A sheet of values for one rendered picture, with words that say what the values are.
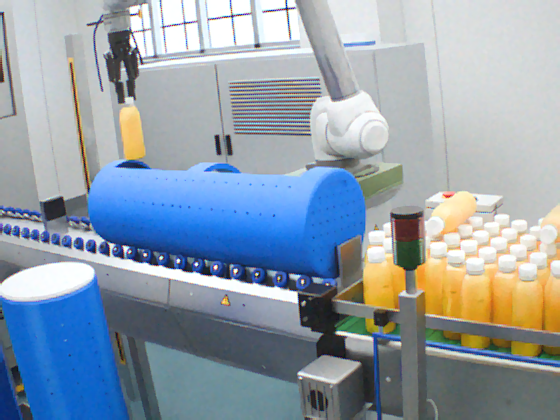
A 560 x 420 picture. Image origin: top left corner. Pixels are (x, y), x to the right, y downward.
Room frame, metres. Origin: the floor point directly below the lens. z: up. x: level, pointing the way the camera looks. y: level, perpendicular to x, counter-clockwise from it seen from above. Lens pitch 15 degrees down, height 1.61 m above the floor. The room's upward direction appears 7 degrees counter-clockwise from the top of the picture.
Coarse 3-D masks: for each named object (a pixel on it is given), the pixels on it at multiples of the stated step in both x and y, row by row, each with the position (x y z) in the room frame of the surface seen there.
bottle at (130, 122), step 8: (128, 104) 2.26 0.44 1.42; (120, 112) 2.27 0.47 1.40; (128, 112) 2.25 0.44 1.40; (136, 112) 2.27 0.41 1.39; (120, 120) 2.26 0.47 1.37; (128, 120) 2.25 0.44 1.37; (136, 120) 2.26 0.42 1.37; (128, 128) 2.25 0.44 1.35; (136, 128) 2.26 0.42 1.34; (128, 136) 2.25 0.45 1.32; (136, 136) 2.25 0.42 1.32; (128, 144) 2.25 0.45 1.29; (136, 144) 2.25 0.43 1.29; (128, 152) 2.25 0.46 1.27; (136, 152) 2.25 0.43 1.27; (144, 152) 2.27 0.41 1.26
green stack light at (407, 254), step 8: (392, 240) 1.25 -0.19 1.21; (416, 240) 1.22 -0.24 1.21; (424, 240) 1.23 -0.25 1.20; (392, 248) 1.25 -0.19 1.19; (400, 248) 1.23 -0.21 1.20; (408, 248) 1.22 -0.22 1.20; (416, 248) 1.22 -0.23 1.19; (424, 248) 1.23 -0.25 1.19; (400, 256) 1.23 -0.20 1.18; (408, 256) 1.22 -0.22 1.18; (416, 256) 1.22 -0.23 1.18; (424, 256) 1.23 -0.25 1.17; (400, 264) 1.23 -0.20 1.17; (408, 264) 1.22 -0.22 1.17; (416, 264) 1.22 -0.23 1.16
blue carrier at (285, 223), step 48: (96, 192) 2.22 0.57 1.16; (144, 192) 2.08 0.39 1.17; (192, 192) 1.95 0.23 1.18; (240, 192) 1.85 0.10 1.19; (288, 192) 1.76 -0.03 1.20; (336, 192) 1.79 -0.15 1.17; (144, 240) 2.09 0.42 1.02; (192, 240) 1.94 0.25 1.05; (240, 240) 1.81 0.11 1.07; (288, 240) 1.71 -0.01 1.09; (336, 240) 1.78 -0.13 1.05
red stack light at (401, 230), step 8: (424, 216) 1.24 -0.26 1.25; (392, 224) 1.24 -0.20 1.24; (400, 224) 1.23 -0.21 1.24; (408, 224) 1.22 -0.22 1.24; (416, 224) 1.22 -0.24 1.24; (424, 224) 1.24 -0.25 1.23; (392, 232) 1.24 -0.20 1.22; (400, 232) 1.23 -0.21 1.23; (408, 232) 1.22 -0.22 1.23; (416, 232) 1.22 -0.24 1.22; (424, 232) 1.24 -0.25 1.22; (400, 240) 1.23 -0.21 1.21; (408, 240) 1.22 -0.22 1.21
